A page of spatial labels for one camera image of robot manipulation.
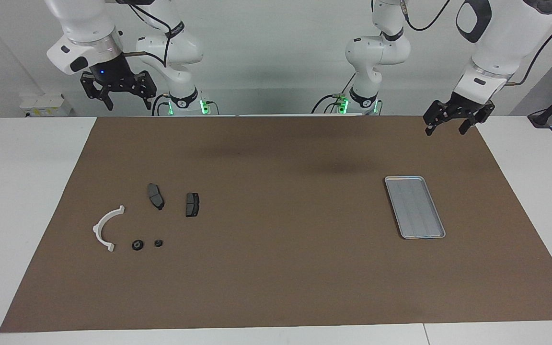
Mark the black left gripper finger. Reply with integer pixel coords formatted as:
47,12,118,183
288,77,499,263
423,100,454,137
458,101,495,135

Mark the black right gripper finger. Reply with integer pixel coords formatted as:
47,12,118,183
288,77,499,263
130,71,157,111
80,72,114,111

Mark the silver metal tray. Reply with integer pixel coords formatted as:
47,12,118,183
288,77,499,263
384,176,446,240

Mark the white background box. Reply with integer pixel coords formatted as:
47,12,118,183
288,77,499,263
19,93,73,118

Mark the dark grey brake pad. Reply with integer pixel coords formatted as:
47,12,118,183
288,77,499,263
147,184,165,211
185,193,201,218

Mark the brown table mat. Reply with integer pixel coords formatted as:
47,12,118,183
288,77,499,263
0,115,552,333

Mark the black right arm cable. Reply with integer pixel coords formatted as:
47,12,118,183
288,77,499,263
123,0,172,65

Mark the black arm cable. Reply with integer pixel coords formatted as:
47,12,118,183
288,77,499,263
401,0,552,87
123,0,172,65

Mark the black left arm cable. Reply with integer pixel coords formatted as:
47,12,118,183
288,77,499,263
401,0,552,87

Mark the black left base cable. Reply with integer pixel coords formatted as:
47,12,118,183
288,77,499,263
311,72,357,114

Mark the white curved plastic bracket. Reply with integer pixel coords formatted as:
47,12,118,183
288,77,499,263
92,205,126,253

